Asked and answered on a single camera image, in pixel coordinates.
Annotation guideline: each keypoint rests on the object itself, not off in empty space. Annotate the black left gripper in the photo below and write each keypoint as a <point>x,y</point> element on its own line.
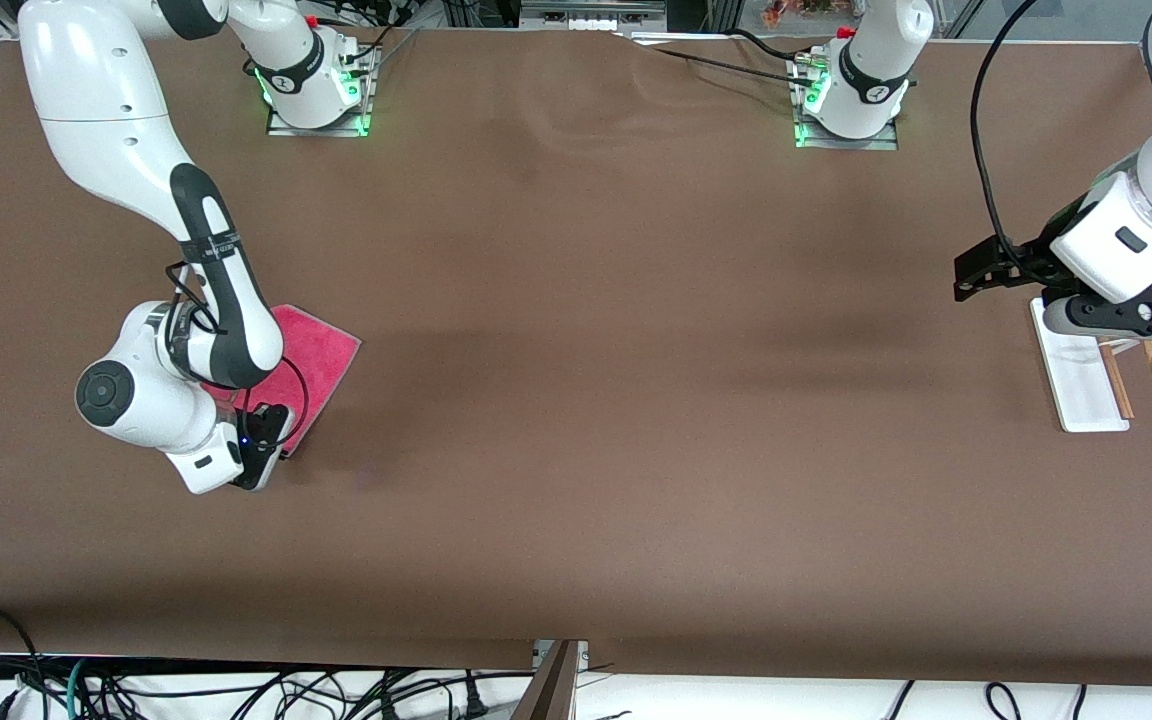
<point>1039,251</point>

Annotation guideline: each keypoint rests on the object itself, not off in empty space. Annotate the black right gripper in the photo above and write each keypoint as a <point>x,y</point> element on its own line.
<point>262,444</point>

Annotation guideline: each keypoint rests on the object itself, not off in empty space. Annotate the pink towel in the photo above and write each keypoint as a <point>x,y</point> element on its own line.
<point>326,350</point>

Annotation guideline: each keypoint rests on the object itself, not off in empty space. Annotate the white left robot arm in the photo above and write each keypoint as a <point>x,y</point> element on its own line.
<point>876,60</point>

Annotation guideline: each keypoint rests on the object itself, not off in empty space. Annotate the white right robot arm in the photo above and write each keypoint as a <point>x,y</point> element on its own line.
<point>116,100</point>

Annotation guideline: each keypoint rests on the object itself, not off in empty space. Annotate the white rack base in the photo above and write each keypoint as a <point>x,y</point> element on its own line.
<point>1076,390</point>

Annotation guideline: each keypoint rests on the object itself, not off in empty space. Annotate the white rack crossbar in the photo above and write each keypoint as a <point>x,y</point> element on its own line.
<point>1121,346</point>

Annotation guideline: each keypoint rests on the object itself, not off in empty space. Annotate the orange background item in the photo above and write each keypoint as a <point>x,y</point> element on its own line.
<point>786,10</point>

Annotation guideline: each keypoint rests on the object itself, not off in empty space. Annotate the wooden table beam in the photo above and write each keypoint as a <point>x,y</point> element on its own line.
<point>551,690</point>

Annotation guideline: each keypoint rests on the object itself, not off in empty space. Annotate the white power strip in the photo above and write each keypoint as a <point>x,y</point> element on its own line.
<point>591,25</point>

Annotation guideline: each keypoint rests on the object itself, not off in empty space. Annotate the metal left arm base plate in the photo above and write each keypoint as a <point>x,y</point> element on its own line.
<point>846,144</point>

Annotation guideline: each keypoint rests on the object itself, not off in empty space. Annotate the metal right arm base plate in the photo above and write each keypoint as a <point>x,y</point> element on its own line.
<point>321,130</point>

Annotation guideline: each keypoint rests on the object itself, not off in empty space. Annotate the metal table bracket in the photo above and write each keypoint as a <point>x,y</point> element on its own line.
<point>582,655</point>

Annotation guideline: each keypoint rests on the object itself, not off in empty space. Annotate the aluminium frame corner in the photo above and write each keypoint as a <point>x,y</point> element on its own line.
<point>14,20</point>

